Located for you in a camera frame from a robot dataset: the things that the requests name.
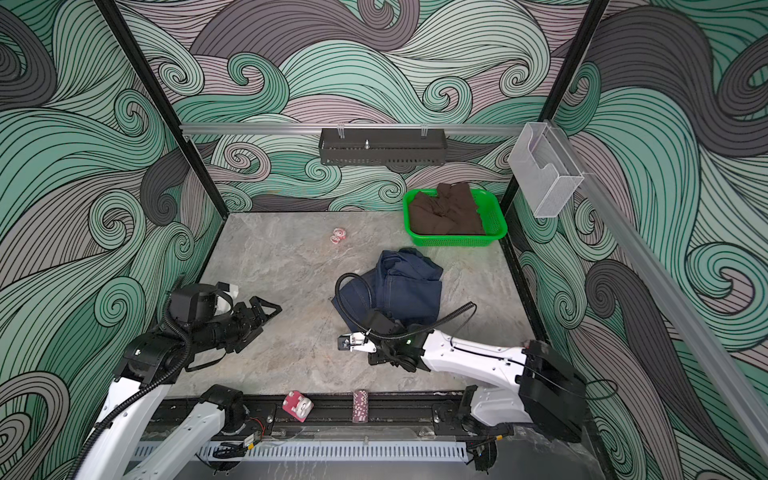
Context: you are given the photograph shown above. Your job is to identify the clear plastic wall bin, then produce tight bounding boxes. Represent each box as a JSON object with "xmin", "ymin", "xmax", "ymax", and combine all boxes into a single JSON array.
[{"xmin": 507, "ymin": 121, "xmax": 584, "ymax": 219}]

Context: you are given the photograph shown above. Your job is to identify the pink dotted cylinder block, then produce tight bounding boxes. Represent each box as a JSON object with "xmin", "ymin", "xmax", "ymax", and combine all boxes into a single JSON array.
[{"xmin": 352, "ymin": 390, "xmax": 369, "ymax": 423}]

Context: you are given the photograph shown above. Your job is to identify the green plastic basket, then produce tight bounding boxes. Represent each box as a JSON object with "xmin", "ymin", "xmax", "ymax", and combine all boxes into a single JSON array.
[{"xmin": 402, "ymin": 189, "xmax": 508, "ymax": 247}]

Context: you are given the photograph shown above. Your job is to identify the dark blue denim trousers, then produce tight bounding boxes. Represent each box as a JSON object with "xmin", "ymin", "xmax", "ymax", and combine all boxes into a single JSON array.
[{"xmin": 332, "ymin": 248, "xmax": 443, "ymax": 332}]

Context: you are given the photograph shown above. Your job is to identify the brown folded trousers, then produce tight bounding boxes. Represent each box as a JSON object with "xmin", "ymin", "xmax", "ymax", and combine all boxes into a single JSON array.
[{"xmin": 408, "ymin": 183, "xmax": 485, "ymax": 236}]

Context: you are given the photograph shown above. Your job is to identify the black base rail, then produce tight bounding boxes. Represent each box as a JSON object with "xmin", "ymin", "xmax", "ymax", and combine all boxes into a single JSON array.
[{"xmin": 167, "ymin": 392, "xmax": 592, "ymax": 436}]

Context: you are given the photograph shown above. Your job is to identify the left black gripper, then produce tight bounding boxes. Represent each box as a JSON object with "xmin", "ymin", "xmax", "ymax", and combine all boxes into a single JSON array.
[{"xmin": 195, "ymin": 294, "xmax": 283, "ymax": 353}]

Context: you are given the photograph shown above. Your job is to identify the white slotted cable duct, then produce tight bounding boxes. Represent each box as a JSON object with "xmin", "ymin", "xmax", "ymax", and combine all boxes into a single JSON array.
[{"xmin": 128, "ymin": 440, "xmax": 470, "ymax": 464}]

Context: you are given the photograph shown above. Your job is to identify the right aluminium side rail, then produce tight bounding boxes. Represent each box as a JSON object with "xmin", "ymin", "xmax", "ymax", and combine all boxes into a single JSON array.
[{"xmin": 548, "ymin": 119, "xmax": 768, "ymax": 463}]

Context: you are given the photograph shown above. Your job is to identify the small pink white toy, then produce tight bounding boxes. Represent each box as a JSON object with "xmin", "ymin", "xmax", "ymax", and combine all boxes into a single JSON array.
[{"xmin": 330, "ymin": 228, "xmax": 347, "ymax": 245}]

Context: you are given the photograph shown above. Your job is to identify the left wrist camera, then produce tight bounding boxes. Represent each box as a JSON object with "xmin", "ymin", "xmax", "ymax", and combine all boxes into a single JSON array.
[{"xmin": 167, "ymin": 282, "xmax": 234, "ymax": 331}]

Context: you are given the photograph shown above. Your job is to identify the black perforated wall shelf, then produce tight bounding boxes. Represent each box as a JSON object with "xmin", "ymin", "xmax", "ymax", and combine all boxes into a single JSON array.
[{"xmin": 318, "ymin": 127, "xmax": 448, "ymax": 171}]

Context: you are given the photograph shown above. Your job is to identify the red black wire bundle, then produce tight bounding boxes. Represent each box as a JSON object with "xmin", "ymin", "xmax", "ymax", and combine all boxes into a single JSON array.
[{"xmin": 212, "ymin": 416, "xmax": 268, "ymax": 460}]

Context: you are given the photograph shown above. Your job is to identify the pink white clip object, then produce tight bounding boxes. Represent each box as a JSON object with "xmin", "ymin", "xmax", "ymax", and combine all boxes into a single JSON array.
[{"xmin": 282, "ymin": 390, "xmax": 314, "ymax": 422}]

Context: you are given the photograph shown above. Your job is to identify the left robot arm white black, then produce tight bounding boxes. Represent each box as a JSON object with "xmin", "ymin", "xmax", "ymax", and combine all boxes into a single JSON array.
[{"xmin": 67, "ymin": 283, "xmax": 282, "ymax": 479}]

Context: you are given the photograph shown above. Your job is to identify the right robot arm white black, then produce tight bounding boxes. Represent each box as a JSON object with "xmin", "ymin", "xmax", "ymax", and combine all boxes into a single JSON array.
[{"xmin": 334, "ymin": 273, "xmax": 594, "ymax": 443}]

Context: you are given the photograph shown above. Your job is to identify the horizontal aluminium back rail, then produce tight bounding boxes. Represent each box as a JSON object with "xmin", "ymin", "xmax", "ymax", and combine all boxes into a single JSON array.
[{"xmin": 180, "ymin": 122, "xmax": 524, "ymax": 137}]

